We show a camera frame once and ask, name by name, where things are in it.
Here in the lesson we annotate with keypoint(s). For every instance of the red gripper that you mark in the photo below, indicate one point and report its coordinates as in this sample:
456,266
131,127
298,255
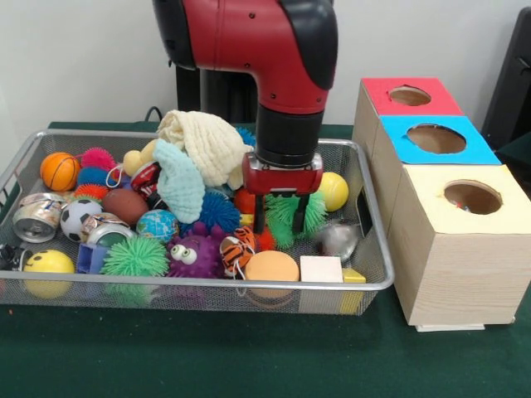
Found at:
282,180

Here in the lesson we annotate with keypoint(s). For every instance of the orange tiger plush toy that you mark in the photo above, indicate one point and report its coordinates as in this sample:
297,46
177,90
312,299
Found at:
238,248

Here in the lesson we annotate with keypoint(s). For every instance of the crushed silver drink can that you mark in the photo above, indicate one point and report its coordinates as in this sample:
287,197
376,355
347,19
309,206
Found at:
338,242

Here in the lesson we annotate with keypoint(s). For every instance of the silver mesh bin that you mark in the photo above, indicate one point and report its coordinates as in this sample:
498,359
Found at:
83,141

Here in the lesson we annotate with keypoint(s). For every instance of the green spiky rubber ball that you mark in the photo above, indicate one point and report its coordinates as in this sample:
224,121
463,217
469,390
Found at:
134,257
280,215

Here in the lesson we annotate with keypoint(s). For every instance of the orange foam disc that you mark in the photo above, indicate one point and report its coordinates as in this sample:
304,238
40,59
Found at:
271,267

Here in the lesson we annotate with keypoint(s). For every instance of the yellow tennis ball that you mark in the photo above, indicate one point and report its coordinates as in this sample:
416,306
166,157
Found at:
336,190

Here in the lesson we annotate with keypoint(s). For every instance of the pale wooden cube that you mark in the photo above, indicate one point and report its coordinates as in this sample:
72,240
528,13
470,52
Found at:
321,269

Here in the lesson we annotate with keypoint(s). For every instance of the purple spiky monster toy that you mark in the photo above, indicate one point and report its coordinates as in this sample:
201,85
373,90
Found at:
203,257

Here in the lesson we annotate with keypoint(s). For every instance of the cream waffle cloth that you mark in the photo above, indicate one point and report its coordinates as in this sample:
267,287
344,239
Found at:
207,141

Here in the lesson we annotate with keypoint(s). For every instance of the light blue cloth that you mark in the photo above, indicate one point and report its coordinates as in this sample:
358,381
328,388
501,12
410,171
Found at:
178,178

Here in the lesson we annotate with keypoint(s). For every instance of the yellow smiley ball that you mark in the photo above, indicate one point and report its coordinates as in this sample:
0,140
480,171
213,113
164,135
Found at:
47,263

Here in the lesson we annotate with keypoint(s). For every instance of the black chair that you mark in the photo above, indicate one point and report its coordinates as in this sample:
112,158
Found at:
510,83

